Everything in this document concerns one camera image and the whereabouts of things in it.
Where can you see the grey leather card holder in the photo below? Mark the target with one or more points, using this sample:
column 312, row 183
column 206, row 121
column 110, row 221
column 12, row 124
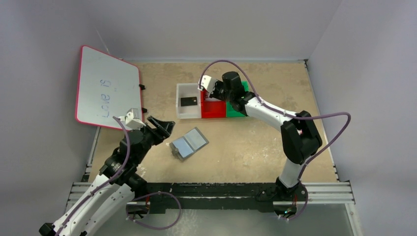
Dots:
column 188, row 144

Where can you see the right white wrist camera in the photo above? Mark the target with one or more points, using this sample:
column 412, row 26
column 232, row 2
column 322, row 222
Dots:
column 207, row 83

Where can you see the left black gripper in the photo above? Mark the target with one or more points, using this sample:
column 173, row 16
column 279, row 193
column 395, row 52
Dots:
column 153, row 131

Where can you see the white plastic bin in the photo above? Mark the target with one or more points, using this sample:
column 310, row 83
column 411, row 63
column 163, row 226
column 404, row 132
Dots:
column 188, row 90

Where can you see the aluminium frame rail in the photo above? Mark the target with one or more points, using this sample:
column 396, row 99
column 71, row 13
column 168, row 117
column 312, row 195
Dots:
column 318, row 193

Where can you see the green plastic bin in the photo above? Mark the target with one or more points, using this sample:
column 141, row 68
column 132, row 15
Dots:
column 230, row 112

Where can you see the white board with pink frame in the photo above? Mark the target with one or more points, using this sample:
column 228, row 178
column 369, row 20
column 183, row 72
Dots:
column 107, row 87

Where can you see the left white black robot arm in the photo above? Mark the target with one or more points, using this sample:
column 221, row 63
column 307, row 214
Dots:
column 117, row 182

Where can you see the black credit card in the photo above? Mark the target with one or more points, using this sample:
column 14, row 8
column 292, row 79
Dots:
column 188, row 101

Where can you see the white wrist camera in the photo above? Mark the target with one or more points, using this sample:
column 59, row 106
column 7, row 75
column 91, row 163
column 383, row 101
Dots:
column 132, row 119
column 207, row 83

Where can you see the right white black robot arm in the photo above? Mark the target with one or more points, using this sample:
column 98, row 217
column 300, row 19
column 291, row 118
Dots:
column 299, row 134

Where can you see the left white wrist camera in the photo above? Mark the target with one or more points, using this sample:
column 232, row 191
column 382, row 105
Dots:
column 132, row 119

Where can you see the red plastic bin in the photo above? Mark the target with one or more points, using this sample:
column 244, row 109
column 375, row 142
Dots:
column 212, row 108

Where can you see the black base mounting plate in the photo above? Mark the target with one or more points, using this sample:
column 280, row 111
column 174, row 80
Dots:
column 264, row 197

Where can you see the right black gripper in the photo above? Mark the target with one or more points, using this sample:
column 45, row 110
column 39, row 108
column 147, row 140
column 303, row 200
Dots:
column 214, row 92

